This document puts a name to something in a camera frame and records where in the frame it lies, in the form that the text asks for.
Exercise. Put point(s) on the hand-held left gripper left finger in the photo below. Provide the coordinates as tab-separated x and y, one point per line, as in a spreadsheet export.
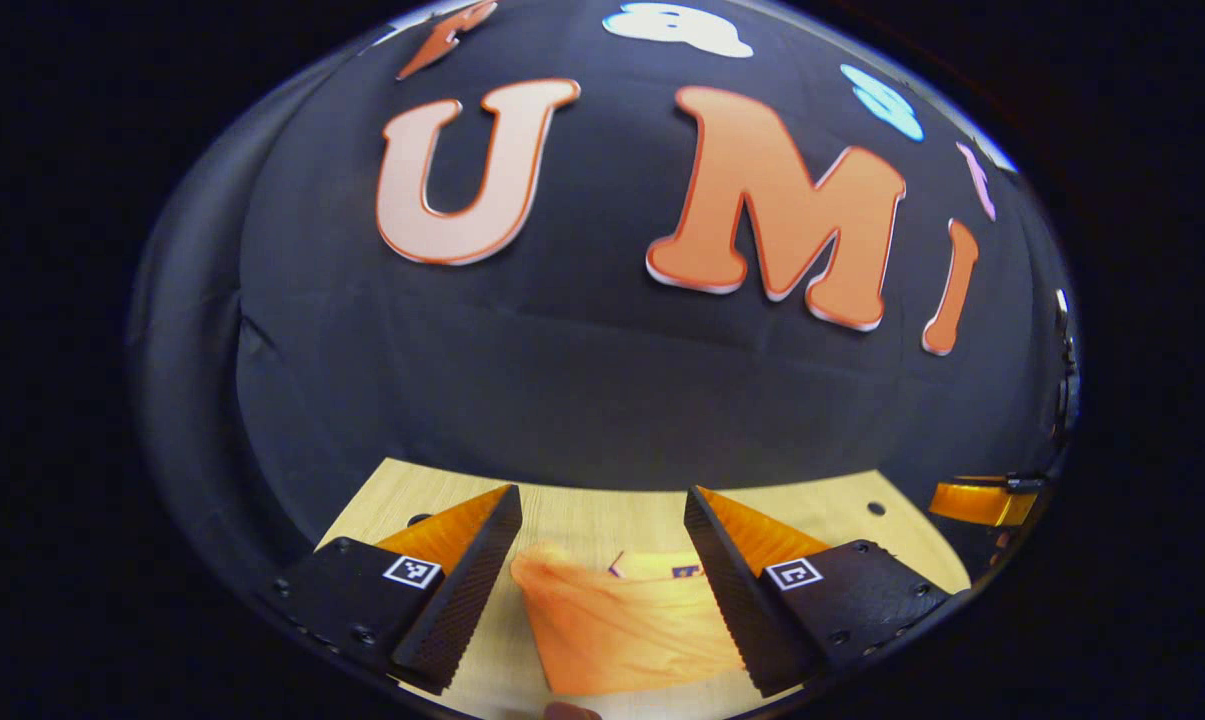
472	590

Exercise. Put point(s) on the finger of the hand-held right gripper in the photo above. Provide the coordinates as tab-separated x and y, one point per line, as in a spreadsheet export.
982	503

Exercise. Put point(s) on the black backdrop cloth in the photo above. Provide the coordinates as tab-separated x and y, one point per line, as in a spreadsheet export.
582	380

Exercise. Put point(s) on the orange T-shirt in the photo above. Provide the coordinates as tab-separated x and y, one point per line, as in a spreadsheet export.
612	630

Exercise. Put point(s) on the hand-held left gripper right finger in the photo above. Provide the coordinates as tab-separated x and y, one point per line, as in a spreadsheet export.
732	600

